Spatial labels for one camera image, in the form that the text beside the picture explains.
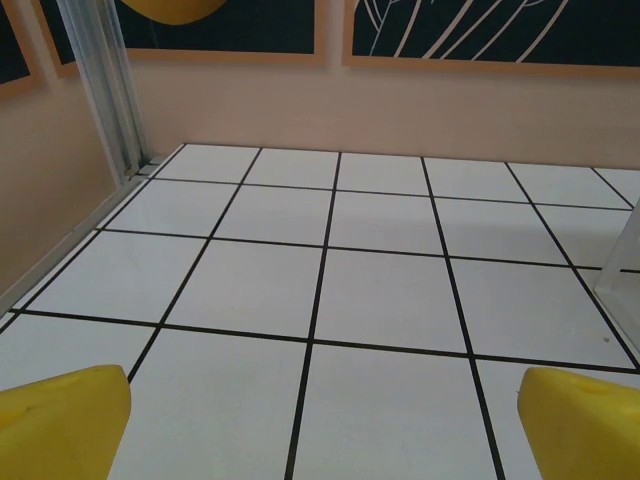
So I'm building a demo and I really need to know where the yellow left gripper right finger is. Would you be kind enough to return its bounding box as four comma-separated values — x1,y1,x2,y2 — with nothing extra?
517,367,640,480

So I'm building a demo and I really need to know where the aluminium frame post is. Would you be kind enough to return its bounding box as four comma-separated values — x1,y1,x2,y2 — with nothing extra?
56,0,164,180

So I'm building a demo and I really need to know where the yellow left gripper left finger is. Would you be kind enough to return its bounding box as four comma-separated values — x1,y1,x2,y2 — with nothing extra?
0,364,133,480

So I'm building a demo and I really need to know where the wooden shelf with white frame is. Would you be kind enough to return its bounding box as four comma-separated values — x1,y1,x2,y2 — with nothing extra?
597,192,640,361

